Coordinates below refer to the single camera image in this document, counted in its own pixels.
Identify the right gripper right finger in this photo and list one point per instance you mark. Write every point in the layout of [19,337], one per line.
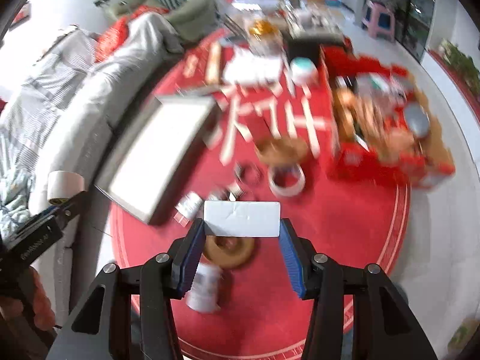
[384,325]

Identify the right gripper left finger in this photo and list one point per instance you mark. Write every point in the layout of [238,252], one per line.
[99,327]

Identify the small white yellow-lidded jar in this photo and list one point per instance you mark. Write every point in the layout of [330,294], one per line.
[64,185]

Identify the white plastic bottle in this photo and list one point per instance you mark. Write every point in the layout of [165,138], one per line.
[204,292]

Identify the large brown tape spool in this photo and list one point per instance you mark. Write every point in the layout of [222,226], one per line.
[228,252]

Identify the white tape roll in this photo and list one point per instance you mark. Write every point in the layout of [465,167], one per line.
[286,181]

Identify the white rectangular box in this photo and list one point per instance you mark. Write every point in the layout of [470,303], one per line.
[242,219]

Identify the small brown tape spool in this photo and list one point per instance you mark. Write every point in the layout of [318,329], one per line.
[282,151]

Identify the left hand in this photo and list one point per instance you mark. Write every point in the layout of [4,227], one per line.
[43,315]

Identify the grey covered sofa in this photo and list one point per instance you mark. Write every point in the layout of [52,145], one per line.
[64,112]

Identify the white shallow tray box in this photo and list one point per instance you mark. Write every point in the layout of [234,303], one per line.
[146,170]

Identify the red cardboard gift box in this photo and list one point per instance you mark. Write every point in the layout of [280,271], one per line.
[383,131]

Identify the round red rug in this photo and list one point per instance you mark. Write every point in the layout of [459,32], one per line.
[351,209]

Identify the red cushion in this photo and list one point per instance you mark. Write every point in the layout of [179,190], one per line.
[117,34]

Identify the red flat packet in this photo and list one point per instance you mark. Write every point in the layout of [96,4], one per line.
[190,66]

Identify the long wooden box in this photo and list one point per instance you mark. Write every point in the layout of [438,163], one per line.
[213,67]

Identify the white teal round container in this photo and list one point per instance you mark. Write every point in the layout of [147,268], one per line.
[303,71]

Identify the white paper sheet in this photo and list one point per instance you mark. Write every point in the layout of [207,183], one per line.
[247,69]

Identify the green armchair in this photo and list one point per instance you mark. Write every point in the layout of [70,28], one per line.
[192,20]

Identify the pink plastic stool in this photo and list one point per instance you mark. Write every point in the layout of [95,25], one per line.
[378,21]

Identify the gold lidded glass jar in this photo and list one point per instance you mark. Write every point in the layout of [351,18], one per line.
[264,38]

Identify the metal hose clamps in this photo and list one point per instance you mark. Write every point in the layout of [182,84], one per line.
[247,173]

